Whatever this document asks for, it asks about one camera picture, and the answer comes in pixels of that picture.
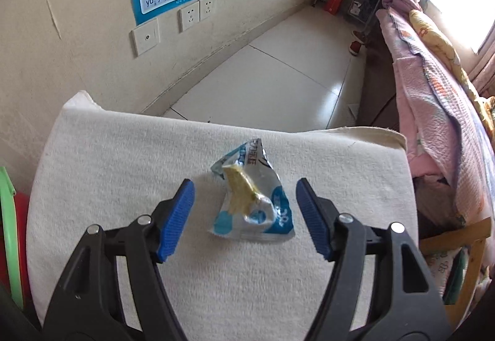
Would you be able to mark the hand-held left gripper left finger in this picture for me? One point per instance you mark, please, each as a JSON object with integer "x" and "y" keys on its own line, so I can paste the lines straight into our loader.
{"x": 176, "y": 221}

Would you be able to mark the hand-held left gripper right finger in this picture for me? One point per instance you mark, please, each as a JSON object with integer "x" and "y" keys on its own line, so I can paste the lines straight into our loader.
{"x": 313, "y": 221}

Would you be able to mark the blue and white wrapper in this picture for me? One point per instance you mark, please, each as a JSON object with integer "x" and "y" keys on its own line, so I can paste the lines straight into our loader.
{"x": 270, "y": 225}

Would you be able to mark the red bin with green rim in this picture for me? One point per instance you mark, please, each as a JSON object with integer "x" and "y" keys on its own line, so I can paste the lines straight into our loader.
{"x": 9, "y": 232}

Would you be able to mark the white table cloth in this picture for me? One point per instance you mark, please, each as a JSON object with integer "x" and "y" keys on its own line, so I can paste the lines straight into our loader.
{"x": 116, "y": 171}

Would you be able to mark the pink quilt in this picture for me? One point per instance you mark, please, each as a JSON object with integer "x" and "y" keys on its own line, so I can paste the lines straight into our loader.
{"x": 444, "y": 124}

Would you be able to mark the red shoe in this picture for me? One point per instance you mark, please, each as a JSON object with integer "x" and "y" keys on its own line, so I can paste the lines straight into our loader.
{"x": 355, "y": 48}

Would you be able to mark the red box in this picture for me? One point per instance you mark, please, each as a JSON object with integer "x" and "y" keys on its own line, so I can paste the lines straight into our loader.
{"x": 333, "y": 2}

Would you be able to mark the yellow blanket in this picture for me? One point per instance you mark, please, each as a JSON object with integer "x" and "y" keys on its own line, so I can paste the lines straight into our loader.
{"x": 444, "y": 43}

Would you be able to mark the wooden bed frame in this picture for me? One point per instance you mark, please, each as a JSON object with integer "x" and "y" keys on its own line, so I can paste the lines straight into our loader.
{"x": 470, "y": 271}

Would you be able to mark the white wall plate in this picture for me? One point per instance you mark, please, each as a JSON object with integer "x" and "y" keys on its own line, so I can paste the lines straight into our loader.
{"x": 145, "y": 37}

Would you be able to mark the white wall socket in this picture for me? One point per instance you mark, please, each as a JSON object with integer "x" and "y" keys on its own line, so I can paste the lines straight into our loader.
{"x": 188, "y": 17}
{"x": 208, "y": 8}

